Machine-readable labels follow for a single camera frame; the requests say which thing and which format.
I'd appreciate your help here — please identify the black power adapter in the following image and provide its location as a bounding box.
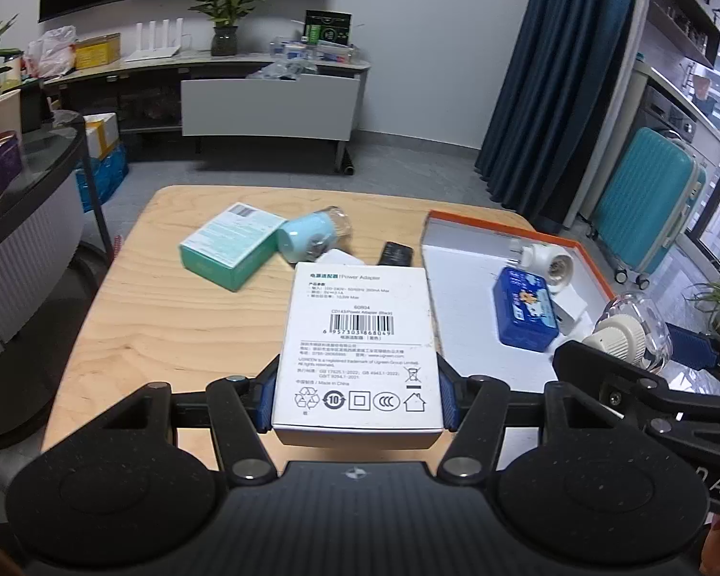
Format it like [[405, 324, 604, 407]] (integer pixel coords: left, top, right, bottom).
[[376, 240, 415, 268]]

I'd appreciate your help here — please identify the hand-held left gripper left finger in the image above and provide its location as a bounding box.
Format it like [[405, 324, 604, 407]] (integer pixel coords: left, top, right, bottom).
[[102, 355, 281, 489]]

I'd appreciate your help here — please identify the white grey television cabinet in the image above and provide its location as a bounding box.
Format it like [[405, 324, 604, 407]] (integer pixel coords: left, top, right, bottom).
[[44, 49, 373, 176]]

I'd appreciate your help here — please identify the blue cartoon tin box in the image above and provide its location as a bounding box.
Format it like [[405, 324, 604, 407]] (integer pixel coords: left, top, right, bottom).
[[492, 265, 560, 350]]

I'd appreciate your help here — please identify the white plastic bag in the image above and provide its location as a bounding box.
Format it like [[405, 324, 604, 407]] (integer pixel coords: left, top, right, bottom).
[[23, 25, 78, 79]]

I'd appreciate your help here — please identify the potted plant in dark vase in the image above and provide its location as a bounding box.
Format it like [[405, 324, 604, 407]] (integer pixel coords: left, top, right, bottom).
[[188, 0, 266, 59]]

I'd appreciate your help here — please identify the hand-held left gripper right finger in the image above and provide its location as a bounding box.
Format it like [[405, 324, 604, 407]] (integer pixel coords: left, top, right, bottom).
[[437, 355, 631, 489]]

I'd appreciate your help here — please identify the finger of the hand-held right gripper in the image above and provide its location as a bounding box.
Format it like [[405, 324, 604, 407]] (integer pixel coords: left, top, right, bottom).
[[553, 341, 720, 433], [666, 324, 720, 397]]

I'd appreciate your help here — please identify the dark curved counter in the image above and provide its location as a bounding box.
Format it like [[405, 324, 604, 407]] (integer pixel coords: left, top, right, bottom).
[[0, 109, 88, 440]]

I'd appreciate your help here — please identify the beige cup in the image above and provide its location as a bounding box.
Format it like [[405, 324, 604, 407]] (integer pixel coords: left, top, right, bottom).
[[0, 89, 24, 136]]

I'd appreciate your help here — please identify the teal suitcase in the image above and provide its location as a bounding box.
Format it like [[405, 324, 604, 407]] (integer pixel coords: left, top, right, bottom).
[[587, 125, 708, 287]]

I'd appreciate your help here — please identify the grey washing machine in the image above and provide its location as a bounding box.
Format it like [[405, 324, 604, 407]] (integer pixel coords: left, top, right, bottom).
[[635, 85, 698, 146]]

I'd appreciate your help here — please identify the orange cardboard box lid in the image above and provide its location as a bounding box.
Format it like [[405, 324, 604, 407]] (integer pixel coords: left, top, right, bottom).
[[420, 210, 720, 400]]

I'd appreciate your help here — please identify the dark blue curtain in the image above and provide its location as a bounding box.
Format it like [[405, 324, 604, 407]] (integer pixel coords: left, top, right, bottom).
[[474, 0, 644, 232]]

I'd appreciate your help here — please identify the clear bottle with white cap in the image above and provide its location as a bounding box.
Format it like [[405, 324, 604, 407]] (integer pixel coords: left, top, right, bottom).
[[581, 292, 674, 374]]

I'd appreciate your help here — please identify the white antenna router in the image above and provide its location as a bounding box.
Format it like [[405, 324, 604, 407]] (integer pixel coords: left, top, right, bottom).
[[124, 20, 184, 64]]

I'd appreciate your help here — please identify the blue plastic bag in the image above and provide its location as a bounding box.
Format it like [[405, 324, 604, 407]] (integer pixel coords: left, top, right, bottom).
[[74, 144, 131, 213]]

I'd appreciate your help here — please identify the green cardboard box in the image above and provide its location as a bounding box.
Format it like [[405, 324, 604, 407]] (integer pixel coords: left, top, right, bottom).
[[178, 202, 288, 294]]

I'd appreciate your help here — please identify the white barcode cardboard box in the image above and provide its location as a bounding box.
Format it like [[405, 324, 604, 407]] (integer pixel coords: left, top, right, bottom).
[[272, 261, 446, 449]]

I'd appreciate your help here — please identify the light blue toothpick jar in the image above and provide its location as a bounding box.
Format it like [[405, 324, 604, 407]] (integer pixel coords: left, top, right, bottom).
[[276, 205, 354, 264]]

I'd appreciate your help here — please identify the yellow box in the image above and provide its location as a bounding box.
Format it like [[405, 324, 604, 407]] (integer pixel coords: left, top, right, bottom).
[[73, 32, 123, 71]]

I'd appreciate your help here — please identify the black green printed box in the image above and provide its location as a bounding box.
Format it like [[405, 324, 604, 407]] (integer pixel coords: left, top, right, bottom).
[[304, 10, 354, 48]]

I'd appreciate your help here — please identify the pile of small packets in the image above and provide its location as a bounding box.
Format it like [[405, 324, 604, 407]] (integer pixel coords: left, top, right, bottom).
[[245, 37, 362, 83]]

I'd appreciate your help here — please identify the white plug-in mosquito vaporizer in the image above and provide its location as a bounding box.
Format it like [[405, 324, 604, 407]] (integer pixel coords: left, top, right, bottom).
[[507, 239, 577, 295]]

